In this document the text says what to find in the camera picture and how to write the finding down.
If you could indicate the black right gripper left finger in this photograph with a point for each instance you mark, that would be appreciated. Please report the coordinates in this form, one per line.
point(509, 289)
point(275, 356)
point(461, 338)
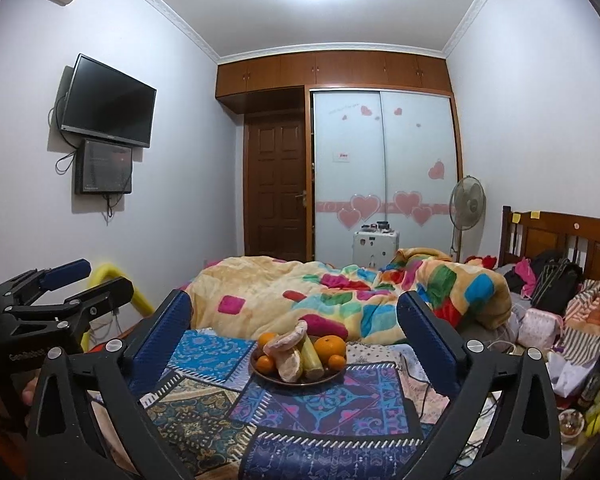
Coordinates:
point(65, 440)

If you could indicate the pink patterned pouch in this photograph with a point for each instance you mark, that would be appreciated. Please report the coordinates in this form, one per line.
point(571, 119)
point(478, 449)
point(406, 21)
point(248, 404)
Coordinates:
point(539, 329)

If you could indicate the black wall television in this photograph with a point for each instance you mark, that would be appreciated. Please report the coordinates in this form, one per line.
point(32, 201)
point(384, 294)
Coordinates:
point(104, 103)

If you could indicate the striped bag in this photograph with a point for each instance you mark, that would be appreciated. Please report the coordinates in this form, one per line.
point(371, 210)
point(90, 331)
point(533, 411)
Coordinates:
point(579, 342)

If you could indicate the brown overhead wooden cabinets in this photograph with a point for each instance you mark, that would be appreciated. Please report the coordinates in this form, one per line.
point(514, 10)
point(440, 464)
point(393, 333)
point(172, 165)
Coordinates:
point(277, 82)

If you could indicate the brown wooden door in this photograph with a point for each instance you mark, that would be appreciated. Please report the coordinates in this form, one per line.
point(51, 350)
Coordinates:
point(275, 185)

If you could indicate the colourful patchwork fleece blanket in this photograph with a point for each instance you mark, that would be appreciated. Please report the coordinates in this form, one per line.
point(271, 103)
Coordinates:
point(247, 297)

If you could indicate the blue patchwork patterned cloth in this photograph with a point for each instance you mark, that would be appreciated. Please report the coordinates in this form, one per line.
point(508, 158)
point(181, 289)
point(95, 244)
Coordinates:
point(226, 422)

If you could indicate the white sliding wardrobe doors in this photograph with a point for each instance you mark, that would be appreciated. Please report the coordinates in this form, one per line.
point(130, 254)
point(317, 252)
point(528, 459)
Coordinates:
point(383, 160)

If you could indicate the white small cabinet appliance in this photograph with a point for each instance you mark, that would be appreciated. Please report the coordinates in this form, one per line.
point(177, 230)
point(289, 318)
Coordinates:
point(374, 249)

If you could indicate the white standing fan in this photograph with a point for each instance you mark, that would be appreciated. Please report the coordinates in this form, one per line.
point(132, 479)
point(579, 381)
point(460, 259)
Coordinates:
point(467, 207)

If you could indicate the black clothing pile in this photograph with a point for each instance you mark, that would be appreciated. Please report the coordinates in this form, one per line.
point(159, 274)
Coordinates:
point(557, 281)

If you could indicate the yellow sugarcane piece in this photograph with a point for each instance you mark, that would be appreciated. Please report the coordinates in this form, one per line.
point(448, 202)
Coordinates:
point(312, 366)

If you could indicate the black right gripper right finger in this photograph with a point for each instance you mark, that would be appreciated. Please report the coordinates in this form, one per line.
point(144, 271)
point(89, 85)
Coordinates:
point(522, 440)

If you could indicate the wooden bed headboard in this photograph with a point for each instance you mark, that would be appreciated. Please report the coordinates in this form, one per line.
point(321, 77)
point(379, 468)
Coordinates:
point(527, 234)

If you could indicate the dark glass bottle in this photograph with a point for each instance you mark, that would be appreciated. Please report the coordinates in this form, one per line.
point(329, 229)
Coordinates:
point(590, 389)

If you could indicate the black wall box panel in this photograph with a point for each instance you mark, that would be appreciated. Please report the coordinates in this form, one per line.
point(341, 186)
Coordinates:
point(103, 168)

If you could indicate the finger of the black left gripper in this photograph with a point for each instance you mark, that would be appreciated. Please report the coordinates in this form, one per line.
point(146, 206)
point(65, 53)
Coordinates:
point(78, 310)
point(30, 286)

